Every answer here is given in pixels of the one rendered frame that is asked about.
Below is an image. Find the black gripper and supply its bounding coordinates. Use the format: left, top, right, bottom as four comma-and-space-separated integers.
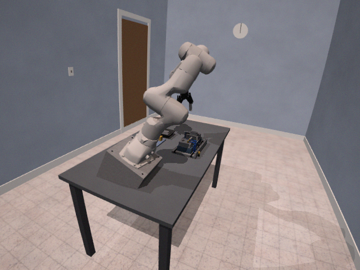
177, 92, 194, 111

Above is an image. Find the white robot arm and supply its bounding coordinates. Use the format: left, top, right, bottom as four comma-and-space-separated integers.
119, 42, 216, 169

